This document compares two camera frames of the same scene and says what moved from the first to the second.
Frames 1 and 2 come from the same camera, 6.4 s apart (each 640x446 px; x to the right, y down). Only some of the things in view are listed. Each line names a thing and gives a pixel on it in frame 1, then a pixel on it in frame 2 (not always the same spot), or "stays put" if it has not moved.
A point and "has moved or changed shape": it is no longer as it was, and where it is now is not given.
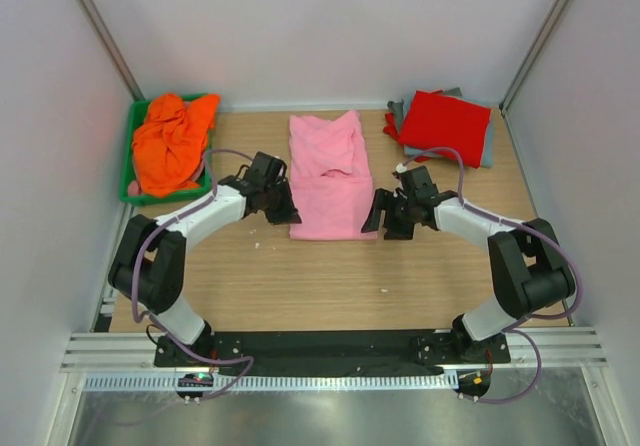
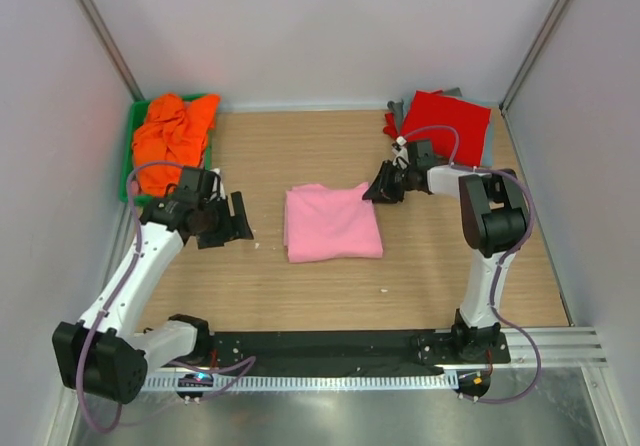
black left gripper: (288, 214) -> (233, 228)
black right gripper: (395, 231) -> (381, 191)
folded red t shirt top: (436, 119) stays put
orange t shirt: (169, 145) stays put
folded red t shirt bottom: (391, 129) stays put
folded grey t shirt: (401, 107) stays put
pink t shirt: (331, 177) has moved or changed shape
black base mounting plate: (324, 351) stays put
